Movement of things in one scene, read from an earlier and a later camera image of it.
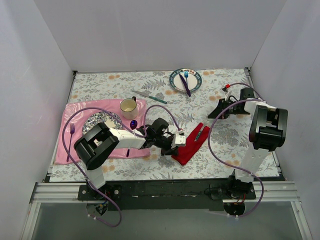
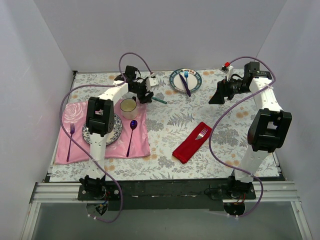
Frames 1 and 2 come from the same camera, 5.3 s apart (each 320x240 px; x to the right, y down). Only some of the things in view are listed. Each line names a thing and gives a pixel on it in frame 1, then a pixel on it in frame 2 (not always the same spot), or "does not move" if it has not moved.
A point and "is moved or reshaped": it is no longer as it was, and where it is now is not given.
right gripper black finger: x=222 y=105 → x=222 y=89
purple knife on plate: x=185 y=85 does not move
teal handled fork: x=197 y=136 is moved or reshaped
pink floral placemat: x=70 y=128 does not move
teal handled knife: x=150 y=97 does not move
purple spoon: x=133 y=124 does not move
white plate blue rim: x=194 y=80 does not move
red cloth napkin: x=194 y=140 does not move
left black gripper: x=169 y=146 → x=144 y=90
